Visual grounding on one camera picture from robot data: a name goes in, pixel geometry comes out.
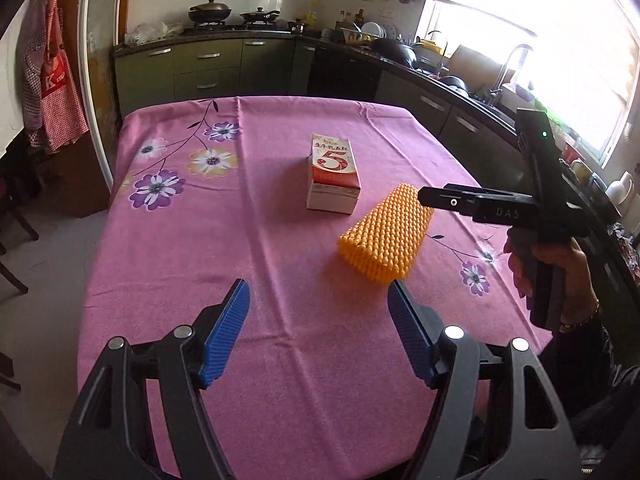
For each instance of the small black pot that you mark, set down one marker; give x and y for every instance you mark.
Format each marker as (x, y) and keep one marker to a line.
(260, 16)

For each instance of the white curtain cloth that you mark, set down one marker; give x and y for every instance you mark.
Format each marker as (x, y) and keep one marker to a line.
(11, 117)

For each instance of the plastic bag on counter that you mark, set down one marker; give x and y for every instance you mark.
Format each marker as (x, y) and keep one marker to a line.
(146, 33)

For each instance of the large black wok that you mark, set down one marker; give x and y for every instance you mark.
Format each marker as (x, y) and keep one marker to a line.
(395, 51)

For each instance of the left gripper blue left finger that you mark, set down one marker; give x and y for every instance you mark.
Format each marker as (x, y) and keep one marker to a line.
(222, 327)

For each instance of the green kitchen cabinets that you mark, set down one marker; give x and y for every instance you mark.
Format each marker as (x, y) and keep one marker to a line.
(196, 68)

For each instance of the red checkered apron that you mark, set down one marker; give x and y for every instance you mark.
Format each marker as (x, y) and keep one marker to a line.
(52, 112)

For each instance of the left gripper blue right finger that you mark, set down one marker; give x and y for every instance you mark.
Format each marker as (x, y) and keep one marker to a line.
(420, 331)

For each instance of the glass sliding door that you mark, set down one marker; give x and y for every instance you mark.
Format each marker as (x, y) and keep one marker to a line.
(97, 37)

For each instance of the person's right hand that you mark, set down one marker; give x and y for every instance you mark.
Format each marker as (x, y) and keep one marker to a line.
(581, 303)

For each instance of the red white milk carton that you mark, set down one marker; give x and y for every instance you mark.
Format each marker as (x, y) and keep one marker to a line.
(333, 179)

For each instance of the orange foam fruit net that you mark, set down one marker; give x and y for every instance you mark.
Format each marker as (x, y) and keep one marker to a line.
(383, 245)

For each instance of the black wok with lid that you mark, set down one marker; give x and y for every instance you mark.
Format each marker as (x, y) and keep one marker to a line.
(209, 12)

